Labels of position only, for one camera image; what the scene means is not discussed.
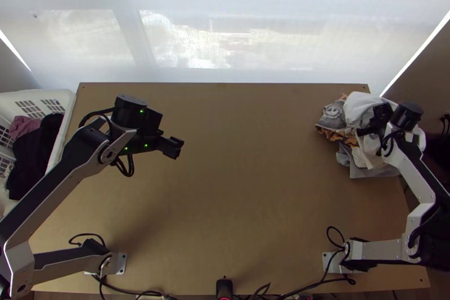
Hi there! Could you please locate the white laundry basket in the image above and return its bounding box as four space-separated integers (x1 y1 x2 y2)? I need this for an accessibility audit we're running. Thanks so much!
0 88 78 216

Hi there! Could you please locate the heap of clothes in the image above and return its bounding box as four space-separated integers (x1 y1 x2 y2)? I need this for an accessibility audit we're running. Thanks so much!
0 113 66 206

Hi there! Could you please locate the pile of folded clothes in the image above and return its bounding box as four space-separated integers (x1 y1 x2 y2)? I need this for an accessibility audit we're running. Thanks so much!
314 91 428 180

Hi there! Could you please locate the white translucent window blind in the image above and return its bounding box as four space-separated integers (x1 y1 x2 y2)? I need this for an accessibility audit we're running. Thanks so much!
0 0 450 84

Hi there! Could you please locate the black cable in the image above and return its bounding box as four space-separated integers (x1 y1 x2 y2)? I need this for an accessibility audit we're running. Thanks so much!
326 226 349 256
246 272 357 300
97 273 169 300
67 232 108 249

